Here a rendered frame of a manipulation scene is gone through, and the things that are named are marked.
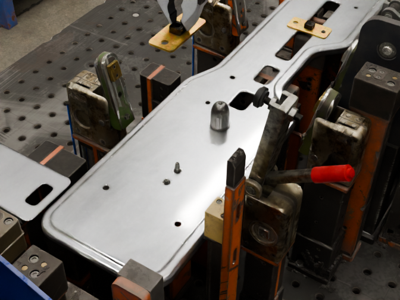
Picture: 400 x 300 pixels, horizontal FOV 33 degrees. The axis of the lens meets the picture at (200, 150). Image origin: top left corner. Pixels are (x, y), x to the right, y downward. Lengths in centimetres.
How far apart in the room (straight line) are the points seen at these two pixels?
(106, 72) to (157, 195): 22
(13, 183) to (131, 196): 18
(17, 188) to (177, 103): 31
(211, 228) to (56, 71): 93
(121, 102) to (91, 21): 83
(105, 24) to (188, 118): 82
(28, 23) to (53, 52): 144
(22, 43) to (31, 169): 208
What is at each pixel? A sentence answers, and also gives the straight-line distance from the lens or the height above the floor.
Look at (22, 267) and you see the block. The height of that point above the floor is 108.
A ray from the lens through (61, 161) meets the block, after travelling 111.
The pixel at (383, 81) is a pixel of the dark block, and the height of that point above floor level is 112.
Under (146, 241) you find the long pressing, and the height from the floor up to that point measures 100.
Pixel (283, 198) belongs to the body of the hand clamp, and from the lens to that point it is 95.
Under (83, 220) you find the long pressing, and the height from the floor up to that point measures 100.
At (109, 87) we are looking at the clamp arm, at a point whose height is 107.
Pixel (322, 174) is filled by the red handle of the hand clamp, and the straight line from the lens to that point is 88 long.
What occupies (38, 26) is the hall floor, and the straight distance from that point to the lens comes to 323.
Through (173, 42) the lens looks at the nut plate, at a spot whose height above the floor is 125.
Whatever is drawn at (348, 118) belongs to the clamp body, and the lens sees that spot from 106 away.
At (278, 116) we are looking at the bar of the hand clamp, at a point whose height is 120.
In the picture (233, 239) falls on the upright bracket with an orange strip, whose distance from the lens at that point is 89.
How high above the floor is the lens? 175
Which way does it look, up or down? 44 degrees down
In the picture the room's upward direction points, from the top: 1 degrees clockwise
